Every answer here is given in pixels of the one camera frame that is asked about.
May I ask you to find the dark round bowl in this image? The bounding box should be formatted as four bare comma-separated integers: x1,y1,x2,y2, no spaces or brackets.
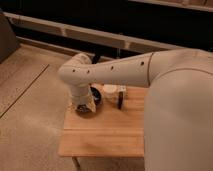
91,87,102,106

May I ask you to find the black upright eraser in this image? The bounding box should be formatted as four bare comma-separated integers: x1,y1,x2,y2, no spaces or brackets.
117,92,124,109

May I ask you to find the metal table leg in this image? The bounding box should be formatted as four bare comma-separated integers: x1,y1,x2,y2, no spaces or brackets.
72,157,81,171

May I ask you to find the wooden table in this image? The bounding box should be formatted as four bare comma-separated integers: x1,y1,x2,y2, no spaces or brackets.
58,85,147,157

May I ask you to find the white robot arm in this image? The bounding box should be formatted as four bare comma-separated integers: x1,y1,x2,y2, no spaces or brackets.
58,48,213,171

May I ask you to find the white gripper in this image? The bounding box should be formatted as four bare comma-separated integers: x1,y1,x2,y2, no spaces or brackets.
69,86,96,113

